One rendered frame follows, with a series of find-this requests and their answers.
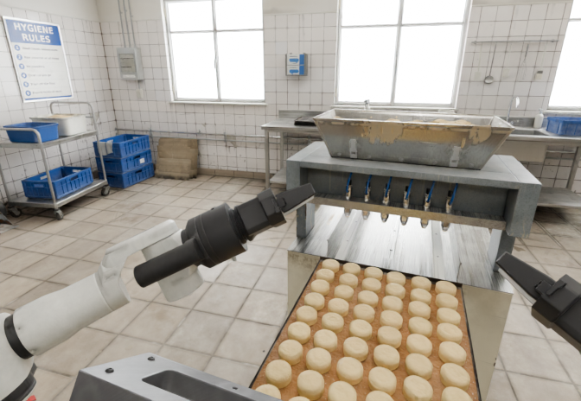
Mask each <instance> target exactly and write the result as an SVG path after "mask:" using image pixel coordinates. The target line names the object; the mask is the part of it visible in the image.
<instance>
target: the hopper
mask: <svg viewBox="0 0 581 401"><path fill-rule="evenodd" d="M390 118H393V119H398V120H399V121H400V122H392V121H387V120H388V119H390ZM437 119H442V120H446V121H455V122H456V121H457V120H465V121H467V122H471V123H472V124H474V125H461V124H429V123H433V122H432V121H434V120H437ZM313 120H314V121H315V123H316V127H317V129H318V130H319V132H320V134H321V136H322V139H323V141H324V143H325V145H326V147H327V149H328V152H329V154H330V156H331V157H340V158H349V159H359V160H368V161H378V162H397V163H407V164H417V165H426V166H437V167H446V168H456V169H475V170H481V169H482V168H483V167H484V166H485V165H486V163H487V162H488V160H489V159H490V158H491V157H492V155H493V154H494V153H495V152H496V151H497V150H498V149H499V147H500V146H501V145H502V144H503V142H504V141H505V140H506V139H507V137H508V136H509V135H510V134H511V132H512V131H514V130H515V128H516V127H514V126H512V125H511V124H509V123H508V122H506V121H505V120H503V119H501V118H499V117H498V116H496V115H485V114H462V113H440V112H418V111H374V110H352V109H332V110H330V111H326V112H324V113H322V114H320V115H317V116H315V117H313ZM421 120H423V121H421ZM408 121H409V122H412V121H417V122H418V121H419V122H420V123H409V122H408ZM499 125H500V126H499Z"/></svg>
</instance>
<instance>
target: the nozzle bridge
mask: <svg viewBox="0 0 581 401"><path fill-rule="evenodd" d="M351 172H352V173H353V174H352V175H351V178H350V179H351V180H352V183H351V184H352V185H353V186H352V195H351V196H352V198H351V199H346V198H345V196H346V185H347V183H348V178H349V175H350V173H351ZM370 175H372V177H371V179H370V187H371V195H370V201H364V189H365V186H366V181H368V178H369V176H370ZM390 176H392V177H393V178H392V180H391V183H390V189H391V193H390V200H389V203H388V204H384V203H383V194H384V189H385V187H386V183H388V182H389V179H390ZM411 179H413V182H412V186H411V189H410V192H411V198H410V203H409V204H410V205H409V206H408V207H404V206H403V205H402V204H403V196H404V191H405V186H409V184H410V181H411ZM433 181H435V185H434V188H433V190H432V193H431V194H432V196H431V205H430V209H424V208H423V205H424V198H425V193H426V189H427V188H431V185H432V183H433ZM307 183H311V185H312V187H313V188H314V190H315V192H316V194H315V195H314V199H313V200H310V201H309V202H307V203H306V204H304V205H302V206H301V207H299V208H298V209H297V237H299V238H304V239H306V237H307V236H308V235H309V233H310V231H311V230H312V229H313V227H314V226H315V204H318V205H324V206H331V207H342V208H349V209H355V210H361V211H368V212H374V213H385V214H391V215H398V216H405V217H411V218H417V219H423V220H435V221H442V222H448V223H454V224H460V225H466V226H478V227H485V228H491V229H492V233H491V237H490V241H489V246H488V253H487V254H488V259H489V262H490V264H491V267H492V270H493V272H498V273H499V271H498V270H499V269H500V267H499V266H498V265H497V264H496V263H495V261H496V260H497V259H498V258H499V257H500V256H501V255H502V254H503V253H504V252H505V251H507V252H508V253H510V254H512V251H513V248H514V241H515V238H516V237H520V238H525V239H528V238H529V234H530V231H531V227H532V223H533V217H534V215H535V211H536V207H537V204H538V200H539V197H540V190H541V187H542V184H541V183H540V182H539V181H538V180H537V179H536V178H535V177H534V176H533V175H532V174H531V173H529V172H528V171H527V170H526V169H525V168H524V167H523V166H522V165H521V164H520V163H519V162H518V161H517V160H516V159H515V158H514V157H513V156H502V155H492V157H491V158H490V159H489V160H488V162H487V163H486V165H485V166H484V167H483V168H482V169H481V170H475V169H456V168H446V167H437V166H426V165H417V164H407V163H397V162H378V161H368V160H359V159H349V158H340V157H331V156H330V154H329V152H328V149H327V147H326V145H325V143H324V142H314V143H312V144H310V145H309V146H307V147H306V148H304V149H302V150H300V151H299V152H297V153H296V154H295V155H294V156H292V157H290V158H288V159H287V160H286V190H289V189H292V188H296V187H299V186H302V185H304V184H307ZM456 183H458V186H457V190H456V194H455V197H454V200H453V206H452V211H451V212H450V213H448V212H445V211H444V209H445V207H444V206H445V201H446V196H447V195H448V193H449V190H452V191H453V192H454V189H455V186H456Z"/></svg>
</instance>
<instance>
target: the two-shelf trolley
mask: <svg viewBox="0 0 581 401"><path fill-rule="evenodd" d="M53 104H88V105H90V107H91V111H92V116H86V118H92V119H93V123H94V128H95V130H86V132H83V133H80V134H76V135H72V136H69V137H59V138H58V139H55V140H52V141H47V142H44V143H42V140H41V136H40V133H39V132H38V131H37V130H35V129H32V128H0V130H28V131H33V132H34V133H35V134H36V135H37V138H38V142H39V143H14V142H11V141H10V140H9V139H5V140H1V141H0V148H18V149H40V150H41V155H42V160H43V163H44V167H45V170H46V174H47V178H48V184H49V187H50V191H51V195H52V200H51V199H33V198H28V197H26V196H25V195H22V196H20V197H17V198H15V199H13V200H11V199H10V194H9V190H8V188H7V184H6V181H5V179H4V175H3V170H2V167H1V163H0V176H1V178H2V182H3V186H4V190H5V193H6V196H7V199H8V204H9V206H8V210H10V215H11V216H12V217H15V218H18V217H20V216H21V215H22V210H21V209H20V208H16V207H15V206H18V207H45V208H54V210H53V211H54V214H55V216H56V219H57V220H62V219H63V216H64V214H63V212H62V211H61V210H60V209H59V208H58V207H61V206H63V205H65V204H67V203H68V202H70V201H73V200H75V199H77V198H79V197H81V196H82V195H85V194H88V193H90V192H92V191H93V190H95V189H97V188H100V187H102V186H104V188H103V189H102V190H101V194H102V195H104V196H107V195H108V194H109V193H110V190H109V187H110V186H109V184H108V182H107V179H106V175H105V166H104V162H103V156H102V152H101V148H100V142H99V132H98V129H97V125H96V119H95V115H94V110H93V106H92V104H91V103H89V102H84V101H53V102H51V103H50V105H49V107H50V111H51V113H54V112H53V107H52V105H53ZM94 135H96V138H97V142H98V147H99V155H100V161H101V165H102V169H103V175H104V180H96V179H93V182H92V184H90V185H88V186H86V187H84V188H81V189H79V190H77V191H75V192H73V193H71V194H68V195H66V196H64V197H62V198H60V199H59V200H56V199H55V196H54V190H53V186H52V182H51V178H50V174H49V171H48V165H47V161H46V157H45V153H44V149H45V148H48V147H52V146H55V145H59V149H60V153H61V160H62V164H63V166H66V164H65V161H64V156H63V153H62V148H61V144H62V143H68V142H72V141H74V140H78V139H81V138H85V137H90V136H94Z"/></svg>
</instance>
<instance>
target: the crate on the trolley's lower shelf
mask: <svg viewBox="0 0 581 401"><path fill-rule="evenodd" d="M73 169H77V170H80V171H79V172H73ZM49 174H50V178H51V182H52V186H53V190H54V196H55V199H56V200H59V199H60V198H62V197H64V196H66V195H68V194H71V193H73V192H75V191H77V190H79V189H81V188H84V187H86V186H88V185H90V184H92V182H93V175H92V171H91V167H70V166H60V167H59V168H56V169H51V170H49ZM44 175H47V174H46V172H43V173H41V174H39V175H34V176H31V177H29V178H27V179H24V180H21V182H22V187H23V191H24V193H25V196H26V197H28V198H33V199H51V200H52V195H51V191H50V187H49V184H48V178H44V179H41V178H40V177H43V176H44Z"/></svg>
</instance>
